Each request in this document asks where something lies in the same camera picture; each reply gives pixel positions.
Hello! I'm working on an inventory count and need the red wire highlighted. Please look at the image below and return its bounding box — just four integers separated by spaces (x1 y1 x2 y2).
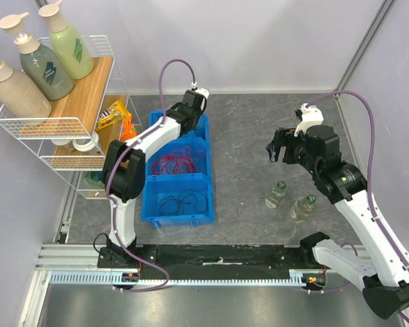
151 144 208 176

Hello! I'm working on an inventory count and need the brown wire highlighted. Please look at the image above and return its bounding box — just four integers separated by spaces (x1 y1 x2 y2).
158 189 211 216

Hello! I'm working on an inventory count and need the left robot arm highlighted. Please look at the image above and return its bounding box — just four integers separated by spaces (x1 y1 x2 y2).
102 88 209 268

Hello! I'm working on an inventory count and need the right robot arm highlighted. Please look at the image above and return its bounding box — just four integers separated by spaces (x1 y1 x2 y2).
267 125 409 320

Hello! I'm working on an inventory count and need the left glass bottle green cap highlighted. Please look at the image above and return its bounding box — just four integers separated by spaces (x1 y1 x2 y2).
264 181 287 210

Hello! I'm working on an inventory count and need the glass bottle green cap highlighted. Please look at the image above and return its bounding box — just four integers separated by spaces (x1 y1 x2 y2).
264 181 287 210
290 194 316 223

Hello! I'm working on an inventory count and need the right glass bottle green cap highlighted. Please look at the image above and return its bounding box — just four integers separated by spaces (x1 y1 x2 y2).
290 194 316 223

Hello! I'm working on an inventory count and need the orange plastic object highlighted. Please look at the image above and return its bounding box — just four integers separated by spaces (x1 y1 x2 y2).
119 114 137 142

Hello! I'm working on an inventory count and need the yellow candy bag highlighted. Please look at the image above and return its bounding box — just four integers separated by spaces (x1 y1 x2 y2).
95 100 130 132

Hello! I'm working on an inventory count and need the blue three-compartment bin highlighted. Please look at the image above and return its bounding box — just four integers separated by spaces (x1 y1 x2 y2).
140 115 215 229

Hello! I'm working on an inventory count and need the white jar on shelf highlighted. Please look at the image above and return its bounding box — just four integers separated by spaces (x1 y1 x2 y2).
72 132 101 155

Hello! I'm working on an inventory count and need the green blue box on shelf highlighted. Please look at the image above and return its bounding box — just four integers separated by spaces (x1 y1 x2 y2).
84 171 104 189

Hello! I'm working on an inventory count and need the light green pump bottle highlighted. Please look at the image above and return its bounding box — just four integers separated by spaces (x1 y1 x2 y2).
38 1 94 80

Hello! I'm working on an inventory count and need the dark green pump bottle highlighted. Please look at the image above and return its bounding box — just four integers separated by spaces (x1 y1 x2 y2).
0 12 74 101

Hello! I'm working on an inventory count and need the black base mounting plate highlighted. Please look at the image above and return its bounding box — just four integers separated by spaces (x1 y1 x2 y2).
97 243 340 280

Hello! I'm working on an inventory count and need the beige pump bottle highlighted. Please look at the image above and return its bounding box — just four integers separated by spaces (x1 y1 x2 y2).
0 60 51 119

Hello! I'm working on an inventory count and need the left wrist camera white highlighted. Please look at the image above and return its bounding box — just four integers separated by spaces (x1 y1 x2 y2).
191 82 210 99

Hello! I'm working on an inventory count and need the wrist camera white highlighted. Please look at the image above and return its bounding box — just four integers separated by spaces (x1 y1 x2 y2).
294 104 324 137
191 82 210 99

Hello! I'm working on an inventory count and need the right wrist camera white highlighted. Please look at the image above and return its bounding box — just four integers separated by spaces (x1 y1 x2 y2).
294 104 324 137

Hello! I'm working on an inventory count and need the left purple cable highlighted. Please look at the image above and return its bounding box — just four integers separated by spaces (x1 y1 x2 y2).
104 59 198 292

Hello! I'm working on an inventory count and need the white wire shelf rack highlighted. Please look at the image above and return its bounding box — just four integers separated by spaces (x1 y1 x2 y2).
0 35 143 200

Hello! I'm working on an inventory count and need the aluminium corner post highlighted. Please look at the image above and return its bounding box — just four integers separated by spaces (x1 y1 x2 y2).
333 0 396 99

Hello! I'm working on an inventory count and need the white slotted cable duct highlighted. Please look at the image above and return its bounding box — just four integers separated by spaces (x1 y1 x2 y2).
50 270 306 287

